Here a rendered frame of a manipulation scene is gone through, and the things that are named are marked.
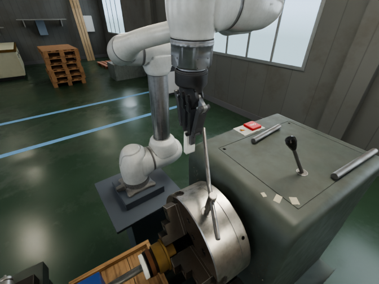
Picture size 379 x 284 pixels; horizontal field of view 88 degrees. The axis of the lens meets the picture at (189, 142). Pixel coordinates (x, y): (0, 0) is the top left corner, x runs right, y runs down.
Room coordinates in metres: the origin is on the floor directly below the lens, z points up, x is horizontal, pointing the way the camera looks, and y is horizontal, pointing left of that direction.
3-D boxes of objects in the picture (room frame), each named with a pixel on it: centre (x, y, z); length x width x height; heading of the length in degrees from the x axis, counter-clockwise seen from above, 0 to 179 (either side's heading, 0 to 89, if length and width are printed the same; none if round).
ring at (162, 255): (0.31, 0.09, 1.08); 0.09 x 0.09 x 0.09; 32
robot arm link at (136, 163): (0.91, 0.33, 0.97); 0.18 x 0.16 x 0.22; 124
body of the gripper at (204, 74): (0.45, 0.00, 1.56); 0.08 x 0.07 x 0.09; 32
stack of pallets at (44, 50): (6.08, 3.74, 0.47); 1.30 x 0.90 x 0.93; 37
